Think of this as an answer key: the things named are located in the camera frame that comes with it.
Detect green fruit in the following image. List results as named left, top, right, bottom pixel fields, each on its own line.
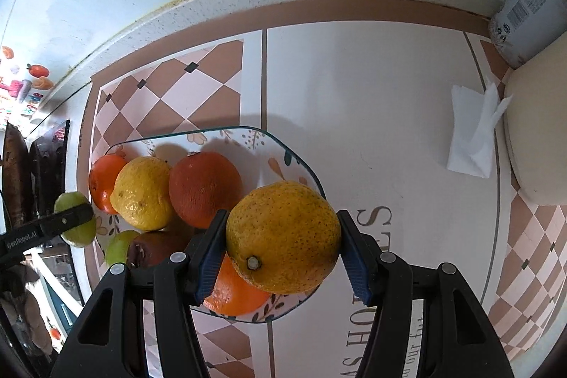
left=54, top=191, right=96, bottom=248
left=105, top=229, right=139, bottom=267

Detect dark red pomegranate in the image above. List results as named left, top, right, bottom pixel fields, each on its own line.
left=126, top=231, right=189, bottom=269

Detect orange tangerine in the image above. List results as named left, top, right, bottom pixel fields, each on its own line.
left=88, top=153, right=127, bottom=215

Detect bright orange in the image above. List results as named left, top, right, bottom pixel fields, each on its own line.
left=204, top=255, right=271, bottom=317

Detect yellow lemon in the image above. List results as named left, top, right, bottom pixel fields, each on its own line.
left=226, top=181, right=341, bottom=294
left=110, top=156, right=175, bottom=232

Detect dark orange fruit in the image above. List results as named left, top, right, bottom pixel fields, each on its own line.
left=169, top=152, right=243, bottom=229

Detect black wok pan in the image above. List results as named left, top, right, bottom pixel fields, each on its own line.
left=1, top=123, right=35, bottom=230

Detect white folded tissue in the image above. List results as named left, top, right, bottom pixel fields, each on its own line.
left=447, top=84, right=512, bottom=179

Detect cream utensil holder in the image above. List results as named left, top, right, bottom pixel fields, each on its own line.
left=505, top=36, right=566, bottom=205

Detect checkered brown table mat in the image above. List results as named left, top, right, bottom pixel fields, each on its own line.
left=81, top=0, right=566, bottom=377

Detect white spray can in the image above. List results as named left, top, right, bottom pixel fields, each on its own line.
left=488, top=0, right=566, bottom=69

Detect colourful wall stickers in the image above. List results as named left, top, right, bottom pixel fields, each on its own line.
left=1, top=45, right=54, bottom=131

